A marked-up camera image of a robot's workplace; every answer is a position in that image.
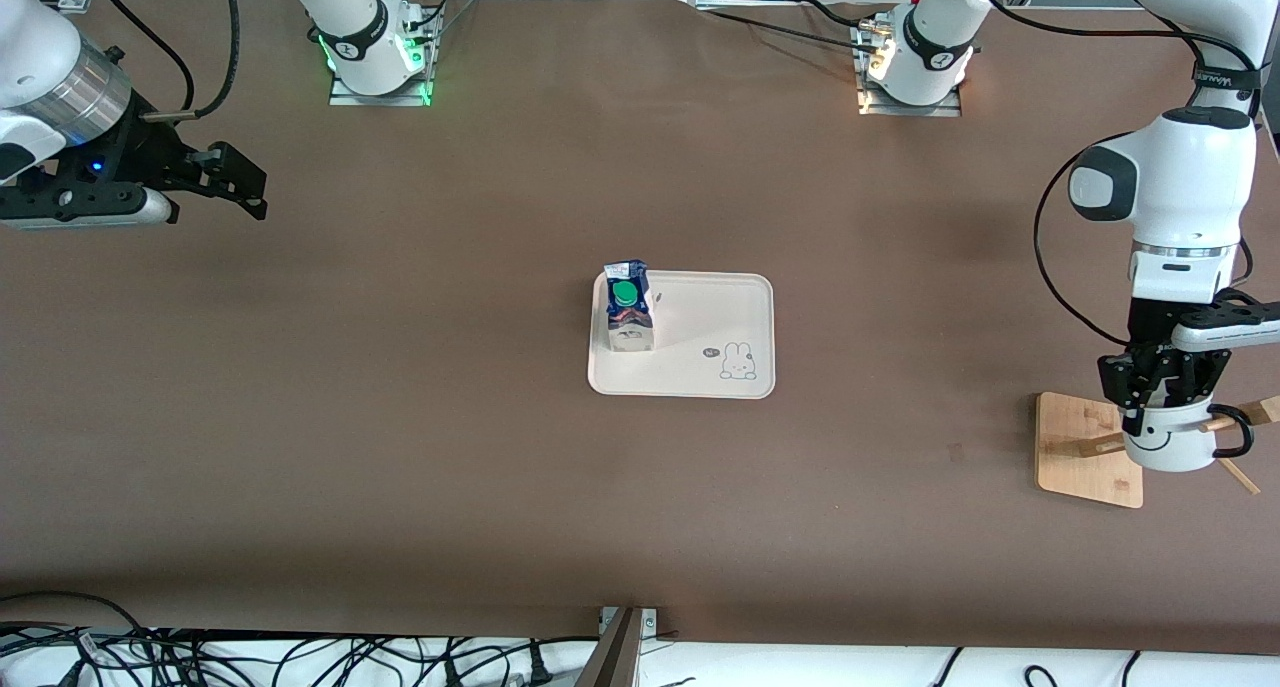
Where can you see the blue white milk carton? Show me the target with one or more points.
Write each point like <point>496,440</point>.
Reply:
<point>630,332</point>

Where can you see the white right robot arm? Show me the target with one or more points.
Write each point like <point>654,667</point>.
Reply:
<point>40,57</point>

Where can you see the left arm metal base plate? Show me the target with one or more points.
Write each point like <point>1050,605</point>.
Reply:
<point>930,111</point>

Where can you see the black mains plug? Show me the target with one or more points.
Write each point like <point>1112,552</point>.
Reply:
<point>538,667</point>

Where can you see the wooden mug tree stand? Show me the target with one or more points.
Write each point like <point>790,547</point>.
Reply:
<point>1085,467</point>

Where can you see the cream rabbit print tray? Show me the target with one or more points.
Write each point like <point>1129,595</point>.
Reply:
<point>700,317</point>

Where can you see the aluminium profile post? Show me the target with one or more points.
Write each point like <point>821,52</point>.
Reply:
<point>615,657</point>

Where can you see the white smiley face mug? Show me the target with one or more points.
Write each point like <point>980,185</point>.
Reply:
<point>1170,453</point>

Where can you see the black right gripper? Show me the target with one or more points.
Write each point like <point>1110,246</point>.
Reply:
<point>150,151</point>

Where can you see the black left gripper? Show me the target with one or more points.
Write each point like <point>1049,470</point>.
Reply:
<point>1150,324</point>

